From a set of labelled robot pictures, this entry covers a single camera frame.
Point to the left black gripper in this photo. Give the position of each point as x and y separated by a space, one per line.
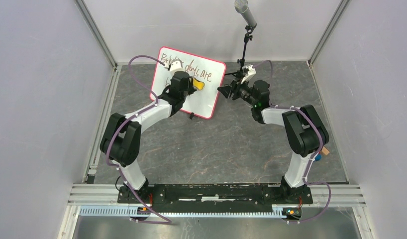
191 89

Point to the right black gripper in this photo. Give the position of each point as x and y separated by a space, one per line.
235 88

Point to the yellow bone-shaped eraser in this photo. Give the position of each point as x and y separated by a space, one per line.
197 84

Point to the pink framed whiteboard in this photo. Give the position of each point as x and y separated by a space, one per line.
209 71

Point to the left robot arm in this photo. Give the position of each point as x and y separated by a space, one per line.
122 137

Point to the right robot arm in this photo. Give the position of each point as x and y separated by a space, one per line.
305 131

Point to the black microphone tripod stand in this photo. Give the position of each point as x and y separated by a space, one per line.
247 37

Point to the grey microphone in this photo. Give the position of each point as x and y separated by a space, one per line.
242 8

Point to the blue toy brick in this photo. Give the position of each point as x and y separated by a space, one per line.
318 157

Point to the wooden block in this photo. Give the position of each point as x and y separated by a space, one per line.
324 151

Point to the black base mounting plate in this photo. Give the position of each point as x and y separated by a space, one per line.
216 198

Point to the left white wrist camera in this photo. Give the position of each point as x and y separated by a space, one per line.
175 66

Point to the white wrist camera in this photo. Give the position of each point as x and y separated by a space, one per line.
175 66
249 72

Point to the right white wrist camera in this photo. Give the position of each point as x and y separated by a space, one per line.
249 72

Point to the slotted cable duct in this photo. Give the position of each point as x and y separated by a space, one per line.
141 212

